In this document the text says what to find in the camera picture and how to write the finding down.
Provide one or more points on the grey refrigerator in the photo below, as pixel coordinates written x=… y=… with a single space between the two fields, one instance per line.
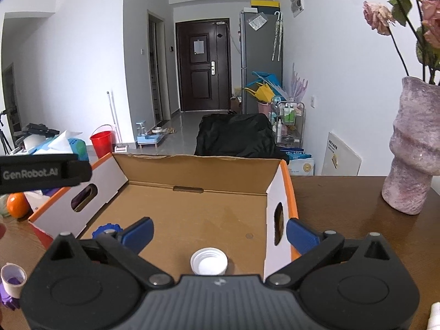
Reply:
x=259 y=55

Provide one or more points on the orange-edged cardboard box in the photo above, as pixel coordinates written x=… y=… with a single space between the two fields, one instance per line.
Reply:
x=206 y=213

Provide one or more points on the yellow and dark box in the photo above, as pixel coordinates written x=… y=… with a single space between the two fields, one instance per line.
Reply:
x=264 y=4

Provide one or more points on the white folded umbrella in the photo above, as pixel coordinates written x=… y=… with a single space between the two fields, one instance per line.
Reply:
x=274 y=37
x=279 y=37

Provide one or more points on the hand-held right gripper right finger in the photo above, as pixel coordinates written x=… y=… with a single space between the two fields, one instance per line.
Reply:
x=302 y=238

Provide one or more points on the brown cardboard carton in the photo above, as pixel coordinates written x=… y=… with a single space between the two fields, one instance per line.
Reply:
x=236 y=103

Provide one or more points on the white and blue floor pack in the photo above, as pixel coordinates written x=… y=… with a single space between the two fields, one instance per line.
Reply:
x=302 y=165

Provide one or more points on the clear container with white lid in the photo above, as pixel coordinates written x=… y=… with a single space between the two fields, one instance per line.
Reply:
x=31 y=142

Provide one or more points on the white plastic object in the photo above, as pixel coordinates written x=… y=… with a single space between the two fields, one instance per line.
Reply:
x=435 y=316

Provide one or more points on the purple plastic object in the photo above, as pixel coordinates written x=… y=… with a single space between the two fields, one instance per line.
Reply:
x=7 y=299

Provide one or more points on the white leaning board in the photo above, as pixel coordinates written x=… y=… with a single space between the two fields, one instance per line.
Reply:
x=342 y=156

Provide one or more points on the green and white bottle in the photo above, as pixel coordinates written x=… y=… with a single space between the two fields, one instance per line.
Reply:
x=292 y=115

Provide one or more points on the dried pink rose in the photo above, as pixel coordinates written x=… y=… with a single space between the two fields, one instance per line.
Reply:
x=431 y=24
x=378 y=17

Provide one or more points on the blue bottle cap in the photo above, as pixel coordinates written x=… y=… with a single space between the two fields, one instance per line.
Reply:
x=110 y=228

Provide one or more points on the dark brown entrance door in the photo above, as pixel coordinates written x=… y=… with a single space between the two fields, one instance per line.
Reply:
x=201 y=75

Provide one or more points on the purple textured vase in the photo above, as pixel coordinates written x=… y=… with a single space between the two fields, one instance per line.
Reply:
x=412 y=151

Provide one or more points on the purple feather decoration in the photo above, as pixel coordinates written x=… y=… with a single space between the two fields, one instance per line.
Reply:
x=299 y=84

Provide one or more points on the blue and green pack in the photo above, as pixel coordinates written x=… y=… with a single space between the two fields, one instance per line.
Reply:
x=78 y=147

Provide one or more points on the yellow bag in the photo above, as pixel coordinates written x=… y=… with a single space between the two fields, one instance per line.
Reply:
x=263 y=92

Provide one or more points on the clear plastic bag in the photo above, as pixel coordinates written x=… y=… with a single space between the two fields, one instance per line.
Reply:
x=257 y=21

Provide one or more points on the blue pet feeder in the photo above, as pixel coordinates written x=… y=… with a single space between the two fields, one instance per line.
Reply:
x=147 y=139

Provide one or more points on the white mop pole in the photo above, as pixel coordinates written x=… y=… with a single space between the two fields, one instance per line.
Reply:
x=111 y=117

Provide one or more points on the white tape roll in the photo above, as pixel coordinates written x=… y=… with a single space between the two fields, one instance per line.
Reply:
x=13 y=278

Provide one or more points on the blue bag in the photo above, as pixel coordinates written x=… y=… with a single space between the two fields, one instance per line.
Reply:
x=266 y=77

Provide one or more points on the purple tissue pack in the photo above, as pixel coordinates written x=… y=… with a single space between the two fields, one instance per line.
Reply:
x=37 y=200

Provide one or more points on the white plastic bottle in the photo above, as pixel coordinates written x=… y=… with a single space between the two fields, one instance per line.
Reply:
x=208 y=265

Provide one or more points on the pink bucket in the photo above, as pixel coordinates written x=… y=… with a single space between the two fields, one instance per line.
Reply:
x=264 y=107

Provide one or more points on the black folded stand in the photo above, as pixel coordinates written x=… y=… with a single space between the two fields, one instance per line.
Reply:
x=41 y=130

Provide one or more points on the orange fruit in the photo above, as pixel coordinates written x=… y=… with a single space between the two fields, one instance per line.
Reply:
x=18 y=206

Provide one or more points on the black tripod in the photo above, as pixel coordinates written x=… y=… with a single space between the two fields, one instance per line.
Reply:
x=4 y=137

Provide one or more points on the white pump bottle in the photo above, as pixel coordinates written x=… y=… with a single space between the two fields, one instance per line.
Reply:
x=279 y=128

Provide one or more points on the blue tissue pack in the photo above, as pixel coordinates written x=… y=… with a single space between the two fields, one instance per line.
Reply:
x=55 y=146

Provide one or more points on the black cloth-covered chair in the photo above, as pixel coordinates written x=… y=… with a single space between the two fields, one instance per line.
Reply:
x=233 y=134

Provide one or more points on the side doorway frame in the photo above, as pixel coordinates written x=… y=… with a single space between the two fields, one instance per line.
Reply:
x=153 y=68

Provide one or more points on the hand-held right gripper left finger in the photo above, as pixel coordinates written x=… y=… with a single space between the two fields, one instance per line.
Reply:
x=139 y=234

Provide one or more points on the metal storage cart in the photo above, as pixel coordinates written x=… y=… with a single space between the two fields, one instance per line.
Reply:
x=292 y=134

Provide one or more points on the red bucket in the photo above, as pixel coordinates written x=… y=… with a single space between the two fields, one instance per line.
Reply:
x=101 y=142

